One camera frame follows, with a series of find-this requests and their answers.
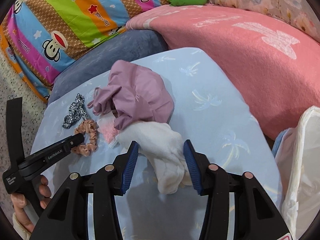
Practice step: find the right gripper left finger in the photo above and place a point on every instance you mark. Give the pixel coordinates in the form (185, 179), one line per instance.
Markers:
(66, 215)

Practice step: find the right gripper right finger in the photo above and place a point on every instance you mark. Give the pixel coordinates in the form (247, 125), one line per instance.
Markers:
(256, 216)

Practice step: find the brown satin scrunchie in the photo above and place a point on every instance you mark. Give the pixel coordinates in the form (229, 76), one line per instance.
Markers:
(89, 129)

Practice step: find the black white patterned scrunchie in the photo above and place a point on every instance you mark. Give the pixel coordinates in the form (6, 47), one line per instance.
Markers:
(76, 111)

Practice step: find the pink beads plastic bag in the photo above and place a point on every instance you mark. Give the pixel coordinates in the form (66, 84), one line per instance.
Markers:
(106, 128)

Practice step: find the white fluffy glove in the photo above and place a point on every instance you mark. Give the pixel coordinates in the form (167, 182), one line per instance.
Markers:
(163, 148)

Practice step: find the mauve drawstring pouch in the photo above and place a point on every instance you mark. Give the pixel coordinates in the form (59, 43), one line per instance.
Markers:
(136, 93)

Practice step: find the white trash bag bin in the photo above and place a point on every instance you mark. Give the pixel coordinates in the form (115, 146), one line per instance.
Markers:
(296, 153)

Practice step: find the person's left hand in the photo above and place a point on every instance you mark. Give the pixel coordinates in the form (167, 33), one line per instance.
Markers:
(21, 221)

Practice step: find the pink fleece blanket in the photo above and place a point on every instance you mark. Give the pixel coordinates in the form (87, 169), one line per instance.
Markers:
(274, 65)

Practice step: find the colourful monkey print pillow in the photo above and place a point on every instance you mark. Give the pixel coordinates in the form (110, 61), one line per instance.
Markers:
(42, 38)

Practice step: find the dark blue velvet pillow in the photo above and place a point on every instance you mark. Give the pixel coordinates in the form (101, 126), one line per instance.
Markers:
(128, 46)

